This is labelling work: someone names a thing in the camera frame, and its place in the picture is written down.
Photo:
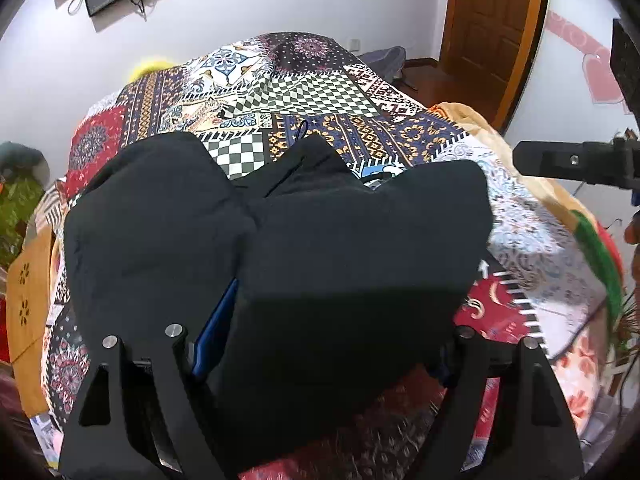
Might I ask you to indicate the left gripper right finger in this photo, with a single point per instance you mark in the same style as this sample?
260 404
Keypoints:
532 435

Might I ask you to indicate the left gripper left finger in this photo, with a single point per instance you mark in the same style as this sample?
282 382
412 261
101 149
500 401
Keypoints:
144 411

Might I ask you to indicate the black zip hoodie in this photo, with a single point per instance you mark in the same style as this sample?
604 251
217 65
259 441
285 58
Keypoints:
342 289

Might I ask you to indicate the person's right hand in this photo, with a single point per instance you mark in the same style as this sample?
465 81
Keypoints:
632 231

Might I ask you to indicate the patchwork patterned bedspread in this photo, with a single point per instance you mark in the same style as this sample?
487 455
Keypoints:
546 272

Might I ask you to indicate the bamboo lap desk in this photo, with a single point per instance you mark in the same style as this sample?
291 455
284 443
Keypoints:
27 305

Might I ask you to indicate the wooden door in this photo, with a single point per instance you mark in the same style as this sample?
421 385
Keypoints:
488 48

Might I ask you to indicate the grey backpack on floor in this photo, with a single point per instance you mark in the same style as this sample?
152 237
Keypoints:
386 63

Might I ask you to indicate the green patterned storage box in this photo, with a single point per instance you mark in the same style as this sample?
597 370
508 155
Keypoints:
19 198

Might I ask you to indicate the dark grey cushion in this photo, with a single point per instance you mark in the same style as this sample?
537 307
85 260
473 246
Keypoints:
18 160

